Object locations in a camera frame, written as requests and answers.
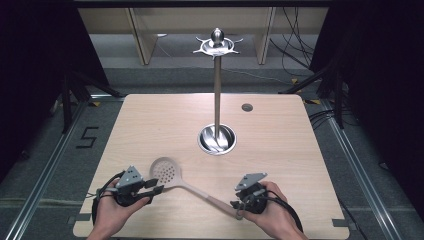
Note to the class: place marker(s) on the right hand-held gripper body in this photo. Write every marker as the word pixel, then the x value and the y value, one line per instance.
pixel 252 196

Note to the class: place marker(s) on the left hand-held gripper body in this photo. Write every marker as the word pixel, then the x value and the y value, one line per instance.
pixel 130 181

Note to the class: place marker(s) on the beige slotted skimmer spoon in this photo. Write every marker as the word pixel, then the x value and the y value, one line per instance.
pixel 165 171

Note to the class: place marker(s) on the person's right hand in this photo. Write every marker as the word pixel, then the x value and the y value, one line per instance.
pixel 276 213

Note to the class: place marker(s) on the person's left hand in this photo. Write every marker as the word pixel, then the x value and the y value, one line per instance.
pixel 108 213

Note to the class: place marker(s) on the grey tape strip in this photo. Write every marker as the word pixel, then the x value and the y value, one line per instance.
pixel 79 218
pixel 340 222

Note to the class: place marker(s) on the yellow black tape mark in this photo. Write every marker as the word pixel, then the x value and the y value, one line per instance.
pixel 312 101
pixel 295 81
pixel 96 104

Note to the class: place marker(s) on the black metal stand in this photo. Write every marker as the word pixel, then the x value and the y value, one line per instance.
pixel 337 96
pixel 68 100

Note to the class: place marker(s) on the metal utensil hanging stand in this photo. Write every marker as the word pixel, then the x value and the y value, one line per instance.
pixel 217 100

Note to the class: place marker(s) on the black curtain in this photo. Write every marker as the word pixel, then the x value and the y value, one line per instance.
pixel 36 66
pixel 383 83

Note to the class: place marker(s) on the aluminium floor rail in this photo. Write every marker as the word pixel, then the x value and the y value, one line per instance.
pixel 46 173
pixel 363 173

